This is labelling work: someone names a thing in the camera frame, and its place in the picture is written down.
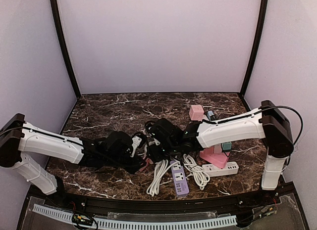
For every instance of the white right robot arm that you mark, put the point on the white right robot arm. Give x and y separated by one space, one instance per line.
266 122

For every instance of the pink triangular power strip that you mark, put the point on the pink triangular power strip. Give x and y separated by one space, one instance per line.
219 159

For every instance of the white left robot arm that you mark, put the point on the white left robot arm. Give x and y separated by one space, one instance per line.
19 138

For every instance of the white power strip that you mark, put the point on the white power strip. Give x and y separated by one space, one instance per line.
231 168

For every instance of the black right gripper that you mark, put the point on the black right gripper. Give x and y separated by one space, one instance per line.
153 154

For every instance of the black frame post left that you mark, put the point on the black frame post left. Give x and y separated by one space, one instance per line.
63 47

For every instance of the pink cube socket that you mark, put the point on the pink cube socket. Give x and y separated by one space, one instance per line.
196 113

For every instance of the teal charger cube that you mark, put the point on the teal charger cube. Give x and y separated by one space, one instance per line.
226 147

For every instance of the black frame post right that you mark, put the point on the black frame post right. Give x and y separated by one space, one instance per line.
255 47

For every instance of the pink adapter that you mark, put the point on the pink adapter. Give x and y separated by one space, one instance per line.
148 162

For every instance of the small circuit board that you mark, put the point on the small circuit board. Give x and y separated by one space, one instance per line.
82 220

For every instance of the peach charger cube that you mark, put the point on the peach charger cube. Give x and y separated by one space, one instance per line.
217 149

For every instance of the light blue charger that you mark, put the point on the light blue charger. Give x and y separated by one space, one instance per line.
211 116

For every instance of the black frame post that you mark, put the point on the black frame post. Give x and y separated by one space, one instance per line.
63 47
255 47

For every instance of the purple power strip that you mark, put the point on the purple power strip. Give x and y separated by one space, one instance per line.
179 178

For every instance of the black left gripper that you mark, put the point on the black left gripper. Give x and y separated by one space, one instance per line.
135 163

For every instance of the white cable duct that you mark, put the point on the white cable duct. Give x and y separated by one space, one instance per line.
125 221

